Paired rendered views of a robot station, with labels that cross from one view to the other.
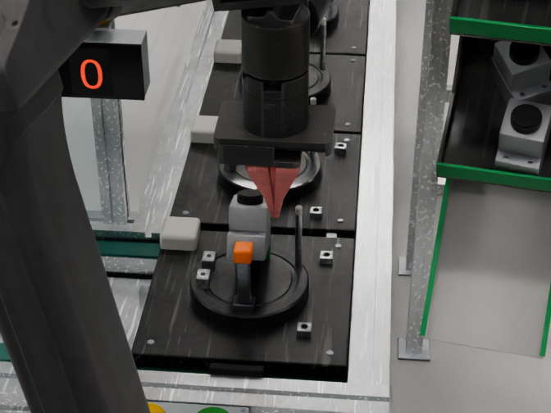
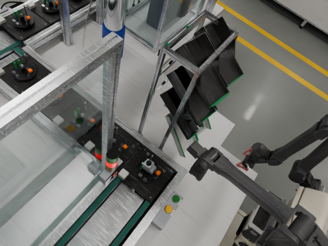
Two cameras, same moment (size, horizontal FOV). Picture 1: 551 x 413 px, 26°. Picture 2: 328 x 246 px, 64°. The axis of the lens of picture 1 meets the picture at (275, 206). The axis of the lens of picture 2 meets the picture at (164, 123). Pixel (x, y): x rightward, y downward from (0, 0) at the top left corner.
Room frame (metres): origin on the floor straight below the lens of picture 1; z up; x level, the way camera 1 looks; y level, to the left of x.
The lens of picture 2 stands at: (1.03, 0.55, 2.39)
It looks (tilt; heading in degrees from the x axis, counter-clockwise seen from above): 58 degrees down; 281
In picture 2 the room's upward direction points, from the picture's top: 24 degrees clockwise
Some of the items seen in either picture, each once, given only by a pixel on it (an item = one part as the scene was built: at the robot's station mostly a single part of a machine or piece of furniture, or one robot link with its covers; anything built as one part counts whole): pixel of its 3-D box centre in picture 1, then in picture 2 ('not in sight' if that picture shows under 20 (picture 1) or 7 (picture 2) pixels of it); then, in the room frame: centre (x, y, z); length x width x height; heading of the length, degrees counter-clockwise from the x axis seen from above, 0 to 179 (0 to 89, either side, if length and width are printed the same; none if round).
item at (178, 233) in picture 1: (180, 238); (123, 174); (1.21, 0.12, 0.97); 0.05 x 0.05 x 0.04; 85
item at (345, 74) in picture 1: (284, 63); not in sight; (1.60, -0.01, 1.01); 0.24 x 0.24 x 0.13; 85
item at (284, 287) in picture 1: (249, 285); (148, 172); (1.10, 0.03, 0.98); 0.14 x 0.14 x 0.02
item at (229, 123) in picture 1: (275, 102); (202, 166); (0.90, 0.00, 1.34); 0.10 x 0.07 x 0.07; 85
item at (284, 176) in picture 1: (261, 170); not in sight; (0.90, 0.01, 1.27); 0.07 x 0.07 x 0.09; 85
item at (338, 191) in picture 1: (270, 147); (113, 141); (1.36, 0.01, 1.01); 0.24 x 0.24 x 0.13; 85
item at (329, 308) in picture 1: (249, 297); (147, 173); (1.10, 0.03, 0.96); 0.24 x 0.24 x 0.02; 85
